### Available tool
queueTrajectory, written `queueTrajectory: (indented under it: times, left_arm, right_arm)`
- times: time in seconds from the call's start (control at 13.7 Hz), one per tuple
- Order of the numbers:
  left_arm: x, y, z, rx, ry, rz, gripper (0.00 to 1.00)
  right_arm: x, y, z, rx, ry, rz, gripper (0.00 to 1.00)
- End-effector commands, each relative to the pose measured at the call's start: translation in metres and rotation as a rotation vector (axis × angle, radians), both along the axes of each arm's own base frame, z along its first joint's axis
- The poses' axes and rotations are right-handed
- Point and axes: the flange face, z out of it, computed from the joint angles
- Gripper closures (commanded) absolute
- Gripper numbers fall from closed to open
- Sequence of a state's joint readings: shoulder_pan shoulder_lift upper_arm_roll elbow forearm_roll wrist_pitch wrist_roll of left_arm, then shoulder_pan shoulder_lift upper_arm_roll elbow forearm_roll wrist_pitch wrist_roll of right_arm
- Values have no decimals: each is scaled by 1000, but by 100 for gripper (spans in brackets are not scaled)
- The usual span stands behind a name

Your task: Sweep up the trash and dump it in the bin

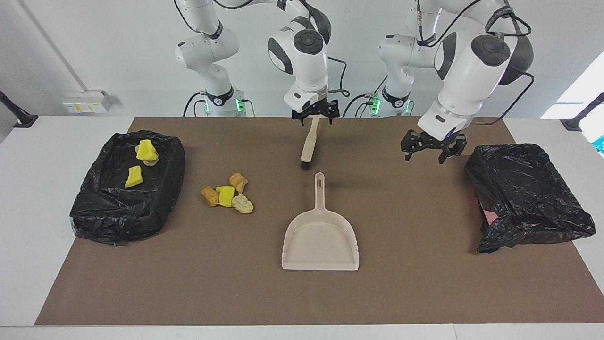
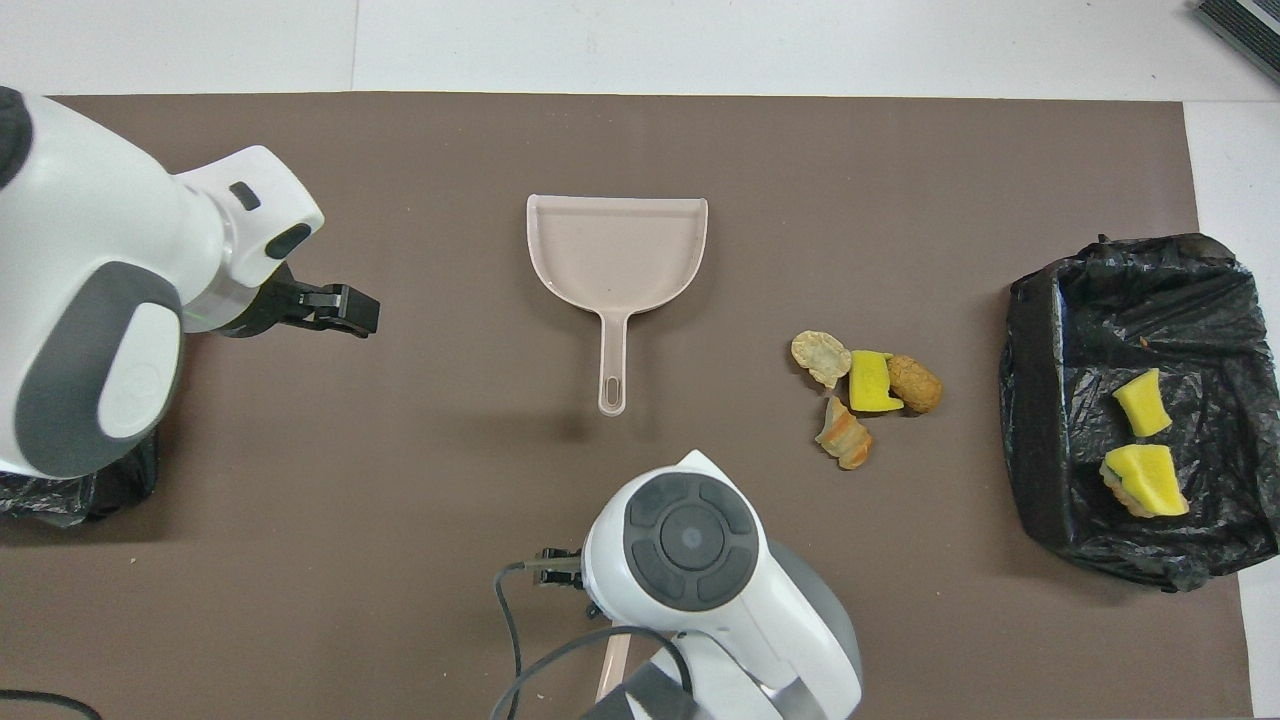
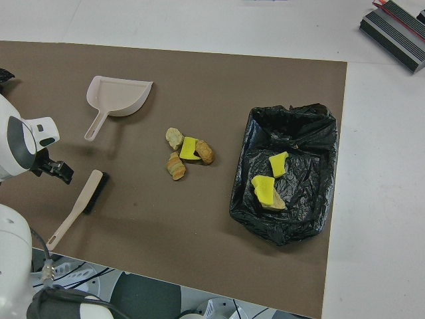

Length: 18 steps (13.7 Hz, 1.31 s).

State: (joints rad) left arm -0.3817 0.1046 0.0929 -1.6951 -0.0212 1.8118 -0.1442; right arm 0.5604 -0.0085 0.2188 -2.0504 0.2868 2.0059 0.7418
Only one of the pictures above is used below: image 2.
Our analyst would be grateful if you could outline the beige plastic dustpan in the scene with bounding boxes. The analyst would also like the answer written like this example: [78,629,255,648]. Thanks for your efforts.
[526,194,709,417]

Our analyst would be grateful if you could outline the brown bread nugget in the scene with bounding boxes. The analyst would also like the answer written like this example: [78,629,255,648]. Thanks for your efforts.
[886,354,944,415]

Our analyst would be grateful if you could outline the yellow green sponge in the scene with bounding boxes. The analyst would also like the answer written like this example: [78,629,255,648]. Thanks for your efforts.
[1100,443,1191,519]

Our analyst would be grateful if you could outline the grey ribbed panel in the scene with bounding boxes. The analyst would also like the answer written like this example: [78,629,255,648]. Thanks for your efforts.
[1195,0,1280,86]

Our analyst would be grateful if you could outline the beige brush black bristles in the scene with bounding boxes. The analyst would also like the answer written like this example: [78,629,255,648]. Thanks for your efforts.
[596,630,633,705]

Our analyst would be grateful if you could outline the pale flaky bread piece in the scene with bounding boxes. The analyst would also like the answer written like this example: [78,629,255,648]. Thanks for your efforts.
[791,330,852,390]

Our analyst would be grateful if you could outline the plain yellow sponge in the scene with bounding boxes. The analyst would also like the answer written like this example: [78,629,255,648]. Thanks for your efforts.
[848,350,904,414]

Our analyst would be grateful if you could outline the brown table mat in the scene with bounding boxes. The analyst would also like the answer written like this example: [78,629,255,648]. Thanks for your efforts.
[0,92,1256,720]

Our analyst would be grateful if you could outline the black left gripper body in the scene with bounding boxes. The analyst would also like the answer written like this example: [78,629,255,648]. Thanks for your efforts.
[215,262,306,338]

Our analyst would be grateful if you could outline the notched yellow sponge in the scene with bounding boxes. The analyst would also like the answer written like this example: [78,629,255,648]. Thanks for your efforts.
[1113,368,1173,438]

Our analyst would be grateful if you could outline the striped croissant bread piece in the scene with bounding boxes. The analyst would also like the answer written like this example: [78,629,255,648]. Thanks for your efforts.
[815,396,874,471]

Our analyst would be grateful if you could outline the black bag lined bin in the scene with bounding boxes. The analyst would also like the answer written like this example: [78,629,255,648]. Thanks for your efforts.
[1000,233,1280,593]

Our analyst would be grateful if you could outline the black bag bin pink rim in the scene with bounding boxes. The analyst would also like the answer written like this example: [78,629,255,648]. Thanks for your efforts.
[0,430,161,528]

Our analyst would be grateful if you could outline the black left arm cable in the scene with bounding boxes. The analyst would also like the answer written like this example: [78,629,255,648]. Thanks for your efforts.
[0,688,101,720]

